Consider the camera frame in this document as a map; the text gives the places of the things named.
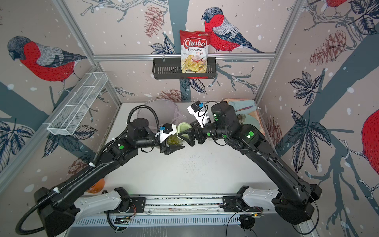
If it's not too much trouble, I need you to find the clear plastic bin liner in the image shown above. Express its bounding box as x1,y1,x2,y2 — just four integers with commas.
134,99,187,132

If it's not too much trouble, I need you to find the white mesh trash bin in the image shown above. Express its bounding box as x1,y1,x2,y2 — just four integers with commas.
139,99,181,128

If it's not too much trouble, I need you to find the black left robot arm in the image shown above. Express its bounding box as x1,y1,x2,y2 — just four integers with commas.
15,118,182,237

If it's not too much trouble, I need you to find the white wire mesh shelf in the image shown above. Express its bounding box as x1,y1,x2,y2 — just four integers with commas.
47,72,108,135

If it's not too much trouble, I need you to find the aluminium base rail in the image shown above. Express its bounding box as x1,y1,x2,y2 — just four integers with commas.
106,194,282,215

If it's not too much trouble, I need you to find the dark grey wall shelf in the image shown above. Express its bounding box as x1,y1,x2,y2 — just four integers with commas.
152,57,217,80

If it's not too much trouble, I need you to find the pink serving tray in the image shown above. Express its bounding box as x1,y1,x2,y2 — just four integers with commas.
224,99,265,135

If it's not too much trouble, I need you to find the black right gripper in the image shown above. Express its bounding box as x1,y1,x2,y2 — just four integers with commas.
177,119,231,148

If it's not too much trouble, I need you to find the teal oval plate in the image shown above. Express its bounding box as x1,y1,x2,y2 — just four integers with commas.
241,114,261,130

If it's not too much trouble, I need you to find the teal folded cloth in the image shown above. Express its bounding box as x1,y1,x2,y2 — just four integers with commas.
228,100,258,115

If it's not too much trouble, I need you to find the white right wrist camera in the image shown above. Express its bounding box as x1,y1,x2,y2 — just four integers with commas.
187,101,210,128

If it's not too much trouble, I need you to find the Chuba cassava chips bag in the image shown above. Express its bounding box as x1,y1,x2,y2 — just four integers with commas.
180,31,210,73

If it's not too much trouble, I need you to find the black corrugated cable conduit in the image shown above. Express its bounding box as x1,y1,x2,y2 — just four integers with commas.
15,105,160,236

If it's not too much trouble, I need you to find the light green jar lid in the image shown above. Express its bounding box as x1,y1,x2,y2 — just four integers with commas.
177,122,192,135

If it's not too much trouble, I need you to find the green lid mung bean jar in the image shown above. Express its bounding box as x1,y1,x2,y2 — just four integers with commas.
166,133,185,146

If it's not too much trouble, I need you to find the orange round object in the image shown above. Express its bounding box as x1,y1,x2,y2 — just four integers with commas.
86,178,105,194

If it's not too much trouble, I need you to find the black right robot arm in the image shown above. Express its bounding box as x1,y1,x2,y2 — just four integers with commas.
178,101,322,225

